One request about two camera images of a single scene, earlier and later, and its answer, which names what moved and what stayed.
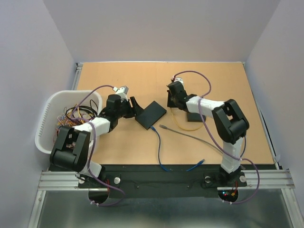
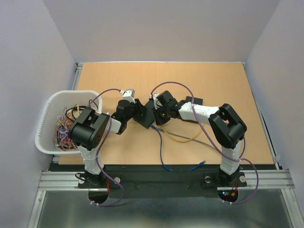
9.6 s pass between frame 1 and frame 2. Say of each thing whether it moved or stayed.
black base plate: stayed
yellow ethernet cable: moved
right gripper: moved
